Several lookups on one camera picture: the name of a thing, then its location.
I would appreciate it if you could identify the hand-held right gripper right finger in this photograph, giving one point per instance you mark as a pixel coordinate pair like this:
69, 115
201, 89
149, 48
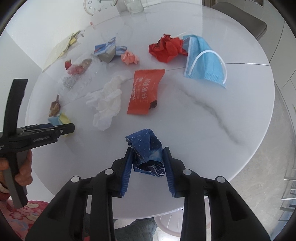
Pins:
170, 177

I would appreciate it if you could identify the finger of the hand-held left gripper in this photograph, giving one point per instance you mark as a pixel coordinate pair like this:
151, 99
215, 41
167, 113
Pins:
34, 128
64, 129

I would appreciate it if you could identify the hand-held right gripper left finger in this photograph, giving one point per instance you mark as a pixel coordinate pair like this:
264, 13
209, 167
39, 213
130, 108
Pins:
126, 172

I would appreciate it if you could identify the crushed dark blue packet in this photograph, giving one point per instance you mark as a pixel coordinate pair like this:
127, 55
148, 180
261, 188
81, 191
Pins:
143, 143

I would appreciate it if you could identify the white plastic bin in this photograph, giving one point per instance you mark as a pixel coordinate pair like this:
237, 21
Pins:
168, 223

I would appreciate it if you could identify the clear plastic bottle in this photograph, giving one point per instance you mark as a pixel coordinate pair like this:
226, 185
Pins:
90, 78

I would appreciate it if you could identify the person's left hand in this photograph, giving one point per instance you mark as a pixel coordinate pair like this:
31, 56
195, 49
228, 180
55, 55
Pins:
24, 172

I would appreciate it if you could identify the yellow and blue sponge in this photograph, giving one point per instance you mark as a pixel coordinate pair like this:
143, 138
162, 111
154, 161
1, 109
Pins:
64, 119

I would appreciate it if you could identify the light blue sticky note pad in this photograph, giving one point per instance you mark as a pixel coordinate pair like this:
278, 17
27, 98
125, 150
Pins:
53, 120

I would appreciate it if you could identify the brown candy wrapper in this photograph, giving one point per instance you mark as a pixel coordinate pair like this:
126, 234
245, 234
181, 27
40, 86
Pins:
55, 107

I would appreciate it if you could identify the crumpled white tissue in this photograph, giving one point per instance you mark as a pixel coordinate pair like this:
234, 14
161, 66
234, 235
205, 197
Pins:
106, 102

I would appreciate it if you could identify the red and brown crumpled wrapper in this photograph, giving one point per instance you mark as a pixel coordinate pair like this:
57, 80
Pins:
75, 69

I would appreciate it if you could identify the cream paper sheets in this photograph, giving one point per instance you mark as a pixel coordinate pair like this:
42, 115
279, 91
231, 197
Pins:
57, 51

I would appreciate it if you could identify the small dark brown scrap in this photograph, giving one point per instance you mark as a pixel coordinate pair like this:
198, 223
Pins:
153, 105

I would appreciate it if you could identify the small yellow paper slips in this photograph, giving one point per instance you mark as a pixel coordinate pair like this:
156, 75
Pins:
72, 40

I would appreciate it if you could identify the orange snack wrapper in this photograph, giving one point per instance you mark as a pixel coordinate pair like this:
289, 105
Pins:
144, 88

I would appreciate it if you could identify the red floral garment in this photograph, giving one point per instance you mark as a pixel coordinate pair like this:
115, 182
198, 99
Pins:
23, 215

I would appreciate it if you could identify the crushed blue white carton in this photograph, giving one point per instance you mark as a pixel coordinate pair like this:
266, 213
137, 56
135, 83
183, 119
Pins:
106, 49

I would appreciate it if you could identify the pink crumpled paper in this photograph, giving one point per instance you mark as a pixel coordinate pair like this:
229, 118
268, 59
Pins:
130, 58

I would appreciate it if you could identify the blue face mask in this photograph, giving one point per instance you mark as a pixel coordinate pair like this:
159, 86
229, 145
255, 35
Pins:
203, 62

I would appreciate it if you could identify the red crumpled paper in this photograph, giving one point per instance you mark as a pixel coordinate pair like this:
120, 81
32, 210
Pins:
167, 48

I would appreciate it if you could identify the clear glass jar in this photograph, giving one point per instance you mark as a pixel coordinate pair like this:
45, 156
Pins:
134, 7

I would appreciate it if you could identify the grey chair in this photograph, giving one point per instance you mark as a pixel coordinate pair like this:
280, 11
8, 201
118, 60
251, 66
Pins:
242, 20

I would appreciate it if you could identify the white cabinet unit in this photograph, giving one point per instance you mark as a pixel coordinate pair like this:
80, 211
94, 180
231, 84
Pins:
285, 46

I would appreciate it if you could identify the round white wall clock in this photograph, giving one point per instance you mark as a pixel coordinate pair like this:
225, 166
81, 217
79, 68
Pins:
92, 8

